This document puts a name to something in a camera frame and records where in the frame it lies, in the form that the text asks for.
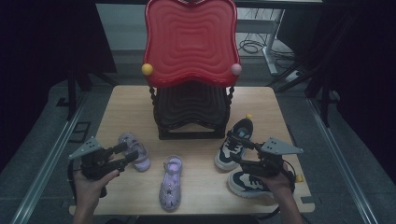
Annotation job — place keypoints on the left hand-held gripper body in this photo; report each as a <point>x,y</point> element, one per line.
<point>93,165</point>

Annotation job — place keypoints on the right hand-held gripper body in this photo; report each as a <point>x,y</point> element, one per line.
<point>267,165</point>

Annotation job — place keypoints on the purple sandal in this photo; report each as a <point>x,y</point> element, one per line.
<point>141,160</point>
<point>170,186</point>

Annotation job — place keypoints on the navy and white sneaker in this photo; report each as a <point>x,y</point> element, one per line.
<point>230,149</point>
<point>246,185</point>

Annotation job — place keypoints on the red and black shoe rack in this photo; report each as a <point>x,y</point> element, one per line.
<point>191,40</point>

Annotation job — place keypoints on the person's left hand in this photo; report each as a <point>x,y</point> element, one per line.
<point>88,191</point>

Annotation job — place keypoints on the person's right hand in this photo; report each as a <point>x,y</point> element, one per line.
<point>281,188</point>

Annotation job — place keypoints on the black metal stand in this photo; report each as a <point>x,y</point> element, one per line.
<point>71,93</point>

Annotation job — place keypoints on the black tripod stand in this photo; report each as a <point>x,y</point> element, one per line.
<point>325,105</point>

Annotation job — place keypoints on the white power strip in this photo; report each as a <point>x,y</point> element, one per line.
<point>294,75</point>

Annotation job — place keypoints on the dark curtain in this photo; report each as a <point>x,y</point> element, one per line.
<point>367,62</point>
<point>31,46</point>

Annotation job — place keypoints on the metal floor rail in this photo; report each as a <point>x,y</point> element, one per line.
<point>46,168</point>
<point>342,161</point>

